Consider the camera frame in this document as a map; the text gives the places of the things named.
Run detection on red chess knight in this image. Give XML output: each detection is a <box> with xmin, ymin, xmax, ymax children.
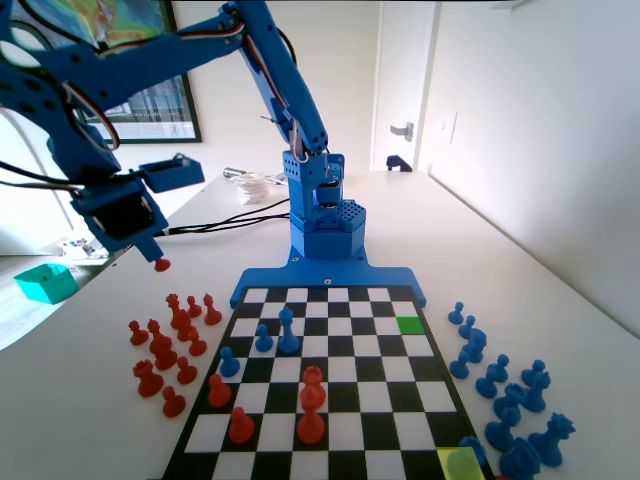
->
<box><xmin>171</xmin><ymin>308</ymin><xmax>198</xmax><ymax>342</ymax></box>
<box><xmin>148</xmin><ymin>333</ymin><xmax>179</xmax><ymax>372</ymax></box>

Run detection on tall blue board piece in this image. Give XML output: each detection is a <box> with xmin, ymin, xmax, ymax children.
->
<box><xmin>277</xmin><ymin>306</ymin><xmax>301</xmax><ymax>355</ymax></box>

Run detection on red tall piece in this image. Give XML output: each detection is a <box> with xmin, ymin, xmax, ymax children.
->
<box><xmin>301</xmin><ymin>365</ymin><xmax>326</xmax><ymax>407</ymax></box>

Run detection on black white chessboard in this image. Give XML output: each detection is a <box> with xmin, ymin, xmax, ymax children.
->
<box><xmin>162</xmin><ymin>284</ymin><xmax>496</xmax><ymax>480</ymax></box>

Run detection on blue chess queen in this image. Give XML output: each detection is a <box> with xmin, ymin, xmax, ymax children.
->
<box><xmin>527</xmin><ymin>412</ymin><xmax>577</xmax><ymax>469</ymax></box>

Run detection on pile of papers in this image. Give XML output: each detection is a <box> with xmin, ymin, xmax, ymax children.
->
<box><xmin>53</xmin><ymin>234</ymin><xmax>114</xmax><ymax>267</ymax></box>

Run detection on teal plastic box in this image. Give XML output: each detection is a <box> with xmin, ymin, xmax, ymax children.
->
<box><xmin>13</xmin><ymin>262</ymin><xmax>80</xmax><ymax>306</ymax></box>

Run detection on black framed colourful poster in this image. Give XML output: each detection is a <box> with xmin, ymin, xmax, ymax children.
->
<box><xmin>9</xmin><ymin>0</ymin><xmax>204</xmax><ymax>145</ymax></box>

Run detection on white stacked items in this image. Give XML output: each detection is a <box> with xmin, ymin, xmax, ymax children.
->
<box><xmin>233</xmin><ymin>173</ymin><xmax>272</xmax><ymax>206</ymax></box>

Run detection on red pawn bottom centre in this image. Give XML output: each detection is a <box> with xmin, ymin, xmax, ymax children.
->
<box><xmin>295</xmin><ymin>385</ymin><xmax>327</xmax><ymax>446</ymax></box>

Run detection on small blue printed part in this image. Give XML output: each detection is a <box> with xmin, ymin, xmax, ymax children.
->
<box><xmin>385</xmin><ymin>154</ymin><xmax>416</xmax><ymax>174</ymax></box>

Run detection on white door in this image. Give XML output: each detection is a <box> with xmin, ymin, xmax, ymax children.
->
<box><xmin>370</xmin><ymin>0</ymin><xmax>437</xmax><ymax>174</ymax></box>

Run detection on black power cable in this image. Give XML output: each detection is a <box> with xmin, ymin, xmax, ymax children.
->
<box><xmin>167</xmin><ymin>209</ymin><xmax>292</xmax><ymax>236</ymax></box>
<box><xmin>167</xmin><ymin>197</ymin><xmax>292</xmax><ymax>234</ymax></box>

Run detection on blue arm base plate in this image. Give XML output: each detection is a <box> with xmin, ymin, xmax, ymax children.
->
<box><xmin>229</xmin><ymin>257</ymin><xmax>429</xmax><ymax>309</ymax></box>

